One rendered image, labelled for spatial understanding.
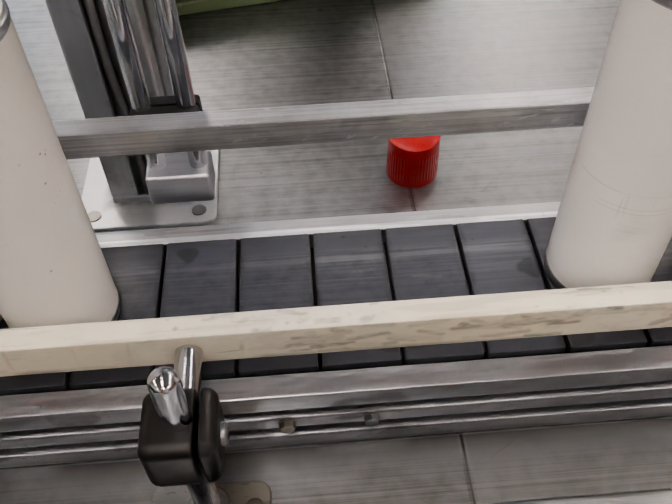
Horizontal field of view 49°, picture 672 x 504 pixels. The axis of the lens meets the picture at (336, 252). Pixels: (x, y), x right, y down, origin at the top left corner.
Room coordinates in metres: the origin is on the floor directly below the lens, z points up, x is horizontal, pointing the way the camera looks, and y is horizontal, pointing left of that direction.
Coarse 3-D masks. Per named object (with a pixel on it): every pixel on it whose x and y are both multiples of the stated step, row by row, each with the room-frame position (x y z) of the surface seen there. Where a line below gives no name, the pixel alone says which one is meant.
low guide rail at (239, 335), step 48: (576, 288) 0.20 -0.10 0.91; (624, 288) 0.20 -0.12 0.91; (0, 336) 0.18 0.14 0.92; (48, 336) 0.18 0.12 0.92; (96, 336) 0.18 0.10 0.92; (144, 336) 0.18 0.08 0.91; (192, 336) 0.18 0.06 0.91; (240, 336) 0.18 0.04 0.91; (288, 336) 0.18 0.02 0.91; (336, 336) 0.18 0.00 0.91; (384, 336) 0.18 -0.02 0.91; (432, 336) 0.18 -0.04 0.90; (480, 336) 0.18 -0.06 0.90; (528, 336) 0.19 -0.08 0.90
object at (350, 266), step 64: (128, 256) 0.25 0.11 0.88; (192, 256) 0.25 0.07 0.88; (256, 256) 0.25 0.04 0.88; (320, 256) 0.25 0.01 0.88; (384, 256) 0.25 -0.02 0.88; (448, 256) 0.25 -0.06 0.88; (512, 256) 0.25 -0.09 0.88; (0, 384) 0.18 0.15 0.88; (64, 384) 0.18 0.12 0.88; (128, 384) 0.18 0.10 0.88
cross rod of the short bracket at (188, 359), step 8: (176, 352) 0.18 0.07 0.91; (184, 352) 0.17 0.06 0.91; (192, 352) 0.17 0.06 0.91; (200, 352) 0.18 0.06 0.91; (176, 360) 0.17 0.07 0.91; (184, 360) 0.17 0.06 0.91; (192, 360) 0.17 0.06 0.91; (200, 360) 0.17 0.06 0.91; (176, 368) 0.17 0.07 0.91; (184, 368) 0.17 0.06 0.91; (192, 368) 0.17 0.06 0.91; (200, 368) 0.17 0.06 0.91; (184, 376) 0.16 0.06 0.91; (192, 376) 0.16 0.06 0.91; (200, 376) 0.16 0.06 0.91; (184, 384) 0.16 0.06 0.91; (192, 384) 0.16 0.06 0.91; (200, 384) 0.16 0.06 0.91
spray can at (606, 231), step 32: (640, 0) 0.23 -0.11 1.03; (640, 32) 0.23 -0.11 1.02; (608, 64) 0.24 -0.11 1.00; (640, 64) 0.22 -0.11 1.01; (608, 96) 0.23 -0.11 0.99; (640, 96) 0.22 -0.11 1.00; (608, 128) 0.23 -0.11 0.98; (640, 128) 0.22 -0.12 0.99; (576, 160) 0.24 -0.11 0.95; (608, 160) 0.22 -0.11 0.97; (640, 160) 0.21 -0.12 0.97; (576, 192) 0.23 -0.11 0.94; (608, 192) 0.22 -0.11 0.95; (640, 192) 0.21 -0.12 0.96; (576, 224) 0.23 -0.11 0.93; (608, 224) 0.22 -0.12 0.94; (640, 224) 0.21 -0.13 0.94; (544, 256) 0.24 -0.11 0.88; (576, 256) 0.22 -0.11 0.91; (608, 256) 0.21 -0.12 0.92; (640, 256) 0.21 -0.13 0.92
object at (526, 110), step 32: (448, 96) 0.27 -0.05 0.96; (480, 96) 0.27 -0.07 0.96; (512, 96) 0.27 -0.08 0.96; (544, 96) 0.27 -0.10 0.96; (576, 96) 0.27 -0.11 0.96; (64, 128) 0.26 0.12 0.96; (96, 128) 0.26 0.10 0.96; (128, 128) 0.26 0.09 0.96; (160, 128) 0.26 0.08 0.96; (192, 128) 0.26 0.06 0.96; (224, 128) 0.26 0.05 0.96; (256, 128) 0.26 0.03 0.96; (288, 128) 0.26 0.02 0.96; (320, 128) 0.26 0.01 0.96; (352, 128) 0.26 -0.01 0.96; (384, 128) 0.26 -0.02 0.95; (416, 128) 0.26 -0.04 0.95; (448, 128) 0.26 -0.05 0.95; (480, 128) 0.26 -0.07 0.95; (512, 128) 0.26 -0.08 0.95; (544, 128) 0.27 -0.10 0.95
